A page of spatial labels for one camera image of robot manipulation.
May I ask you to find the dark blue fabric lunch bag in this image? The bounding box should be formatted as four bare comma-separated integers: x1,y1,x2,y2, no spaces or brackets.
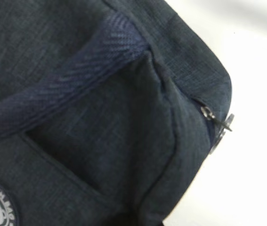
0,0,233,226

